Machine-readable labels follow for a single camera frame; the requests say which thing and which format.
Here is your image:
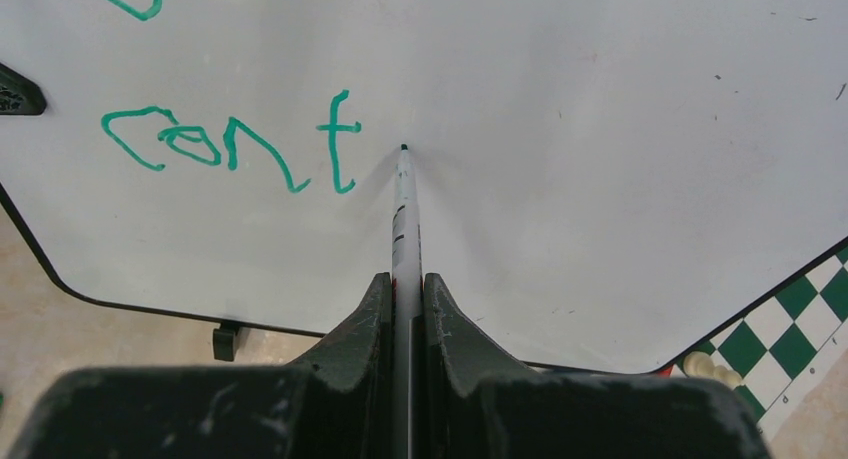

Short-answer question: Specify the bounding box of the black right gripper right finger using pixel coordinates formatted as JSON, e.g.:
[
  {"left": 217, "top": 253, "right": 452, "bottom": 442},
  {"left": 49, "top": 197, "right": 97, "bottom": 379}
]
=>
[{"left": 422, "top": 273, "right": 770, "bottom": 458}]

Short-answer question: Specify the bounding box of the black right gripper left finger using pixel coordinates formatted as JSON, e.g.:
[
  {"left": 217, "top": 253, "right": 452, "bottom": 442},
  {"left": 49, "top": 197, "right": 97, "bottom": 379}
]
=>
[{"left": 9, "top": 273, "right": 392, "bottom": 458}]

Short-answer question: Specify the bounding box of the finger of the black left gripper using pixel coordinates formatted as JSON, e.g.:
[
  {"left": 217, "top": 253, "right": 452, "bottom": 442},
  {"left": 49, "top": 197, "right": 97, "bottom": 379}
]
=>
[{"left": 0, "top": 64, "right": 47, "bottom": 116}]

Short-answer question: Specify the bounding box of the white whiteboard black frame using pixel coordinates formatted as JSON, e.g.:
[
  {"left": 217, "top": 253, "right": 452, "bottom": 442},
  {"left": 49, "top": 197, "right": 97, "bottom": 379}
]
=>
[{"left": 1, "top": 0, "right": 847, "bottom": 373}]

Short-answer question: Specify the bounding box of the black whiteboard foot left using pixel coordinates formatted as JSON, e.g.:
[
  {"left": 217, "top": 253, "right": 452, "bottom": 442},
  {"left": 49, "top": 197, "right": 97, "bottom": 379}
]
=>
[{"left": 212, "top": 320, "right": 242, "bottom": 362}]

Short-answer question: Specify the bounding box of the green white chess mat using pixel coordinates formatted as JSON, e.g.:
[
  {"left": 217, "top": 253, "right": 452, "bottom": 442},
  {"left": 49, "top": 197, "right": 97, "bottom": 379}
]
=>
[{"left": 665, "top": 248, "right": 847, "bottom": 440}]

